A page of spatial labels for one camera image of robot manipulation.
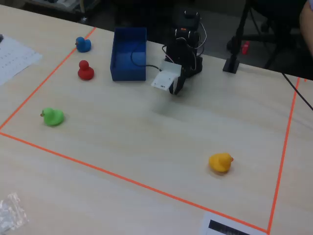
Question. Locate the white paper with black bar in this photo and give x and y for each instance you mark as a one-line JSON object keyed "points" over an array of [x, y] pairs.
{"points": [[220, 226]]}

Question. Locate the yellow rubber duck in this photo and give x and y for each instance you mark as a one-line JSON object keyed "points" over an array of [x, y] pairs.
{"points": [[220, 163]]}

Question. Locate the blue plastic box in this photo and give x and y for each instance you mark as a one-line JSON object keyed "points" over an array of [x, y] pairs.
{"points": [[127, 73]]}

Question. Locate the white printed paper sheet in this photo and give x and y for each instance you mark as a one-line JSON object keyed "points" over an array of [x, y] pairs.
{"points": [[14, 58]]}

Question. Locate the blue rubber duck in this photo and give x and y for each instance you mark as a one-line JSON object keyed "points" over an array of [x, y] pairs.
{"points": [[83, 45]]}

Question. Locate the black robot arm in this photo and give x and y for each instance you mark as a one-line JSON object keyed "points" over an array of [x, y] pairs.
{"points": [[182, 46]]}

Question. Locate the orange tape rectangle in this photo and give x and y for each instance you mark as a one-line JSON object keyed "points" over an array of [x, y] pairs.
{"points": [[73, 159]]}

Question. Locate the green rubber duck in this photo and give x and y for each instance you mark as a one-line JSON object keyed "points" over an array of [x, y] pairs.
{"points": [[53, 118]]}

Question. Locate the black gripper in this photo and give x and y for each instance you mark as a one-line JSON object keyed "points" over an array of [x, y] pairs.
{"points": [[180, 82]]}

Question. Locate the person forearm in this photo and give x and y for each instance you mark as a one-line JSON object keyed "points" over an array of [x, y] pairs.
{"points": [[307, 27]]}

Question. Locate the black office chair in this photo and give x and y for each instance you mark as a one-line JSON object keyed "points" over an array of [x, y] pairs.
{"points": [[281, 36]]}

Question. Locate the red rubber duck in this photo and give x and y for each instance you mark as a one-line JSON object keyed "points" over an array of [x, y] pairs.
{"points": [[85, 72]]}

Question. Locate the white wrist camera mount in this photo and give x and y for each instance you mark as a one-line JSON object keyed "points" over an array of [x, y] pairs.
{"points": [[165, 76]]}

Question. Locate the dark cart with caster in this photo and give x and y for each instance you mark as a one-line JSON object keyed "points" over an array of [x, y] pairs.
{"points": [[61, 7]]}

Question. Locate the clear plastic bag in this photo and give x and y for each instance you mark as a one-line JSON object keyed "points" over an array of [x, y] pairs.
{"points": [[11, 215]]}

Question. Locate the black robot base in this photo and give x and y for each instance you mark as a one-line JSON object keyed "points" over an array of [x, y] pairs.
{"points": [[196, 68]]}

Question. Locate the black camera stand with clamp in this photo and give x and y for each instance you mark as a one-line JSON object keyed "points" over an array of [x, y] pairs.
{"points": [[231, 64]]}

